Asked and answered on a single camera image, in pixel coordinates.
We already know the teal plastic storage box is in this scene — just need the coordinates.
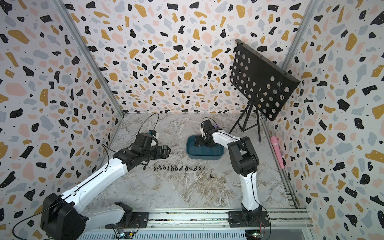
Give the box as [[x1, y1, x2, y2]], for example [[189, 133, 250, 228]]
[[186, 135, 225, 160]]

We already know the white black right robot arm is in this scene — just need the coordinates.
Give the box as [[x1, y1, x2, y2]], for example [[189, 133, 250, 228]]
[[194, 120, 269, 227]]

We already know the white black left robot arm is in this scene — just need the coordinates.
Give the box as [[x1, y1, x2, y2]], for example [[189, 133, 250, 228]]
[[41, 131, 171, 240]]

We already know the pink cylindrical bottle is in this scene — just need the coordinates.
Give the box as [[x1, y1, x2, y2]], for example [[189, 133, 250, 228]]
[[271, 136, 285, 169]]

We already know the black music stand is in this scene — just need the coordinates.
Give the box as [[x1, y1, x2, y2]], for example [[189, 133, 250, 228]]
[[229, 39, 300, 133]]

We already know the aluminium corner profile left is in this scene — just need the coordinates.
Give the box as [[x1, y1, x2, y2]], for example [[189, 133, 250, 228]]
[[52, 0, 124, 118]]

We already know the aluminium corner profile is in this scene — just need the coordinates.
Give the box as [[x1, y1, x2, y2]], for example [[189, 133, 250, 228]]
[[282, 0, 319, 71], [52, 0, 124, 118]]

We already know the aluminium corner profile right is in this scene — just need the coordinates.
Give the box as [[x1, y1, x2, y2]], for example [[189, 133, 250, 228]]
[[282, 0, 319, 71]]

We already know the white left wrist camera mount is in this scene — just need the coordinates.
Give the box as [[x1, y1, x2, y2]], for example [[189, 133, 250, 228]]
[[148, 130, 159, 148]]

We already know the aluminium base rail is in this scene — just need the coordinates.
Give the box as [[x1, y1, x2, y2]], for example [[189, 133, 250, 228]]
[[79, 209, 317, 240]]

